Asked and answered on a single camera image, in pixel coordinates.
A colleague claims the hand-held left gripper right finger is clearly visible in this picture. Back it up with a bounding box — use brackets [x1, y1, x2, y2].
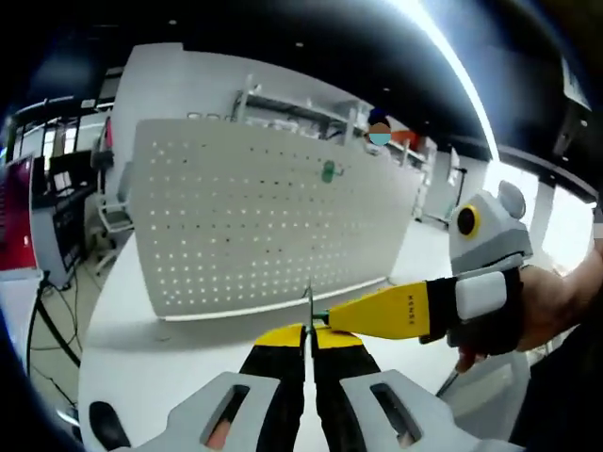
[310, 324, 519, 452]

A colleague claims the green hook assembly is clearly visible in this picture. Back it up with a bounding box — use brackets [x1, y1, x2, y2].
[320, 159, 346, 184]
[301, 281, 332, 341]

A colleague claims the black equipment cabinet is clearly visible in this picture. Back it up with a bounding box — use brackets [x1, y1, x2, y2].
[45, 150, 98, 286]

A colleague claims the person's dark clothing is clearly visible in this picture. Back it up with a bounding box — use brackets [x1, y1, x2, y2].
[511, 324, 603, 452]

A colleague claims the person's right hand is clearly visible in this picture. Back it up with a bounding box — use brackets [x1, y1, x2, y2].
[459, 266, 584, 373]

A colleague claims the white shelf rail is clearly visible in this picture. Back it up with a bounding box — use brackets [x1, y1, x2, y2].
[186, 73, 439, 156]

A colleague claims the black round table grommet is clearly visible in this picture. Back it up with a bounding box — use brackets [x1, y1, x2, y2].
[88, 400, 129, 449]

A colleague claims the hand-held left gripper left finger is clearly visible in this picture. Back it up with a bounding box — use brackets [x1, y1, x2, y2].
[139, 323, 307, 452]

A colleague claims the white perforated mounting plate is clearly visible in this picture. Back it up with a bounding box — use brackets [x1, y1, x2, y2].
[131, 117, 425, 324]

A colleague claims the red display screen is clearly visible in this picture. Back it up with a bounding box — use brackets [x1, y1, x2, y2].
[0, 156, 42, 273]

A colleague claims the ceiling light strip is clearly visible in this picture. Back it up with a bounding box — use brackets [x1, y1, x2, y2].
[417, 0, 501, 162]

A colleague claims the white mesh office chair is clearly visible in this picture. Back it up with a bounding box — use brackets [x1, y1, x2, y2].
[95, 159, 137, 278]

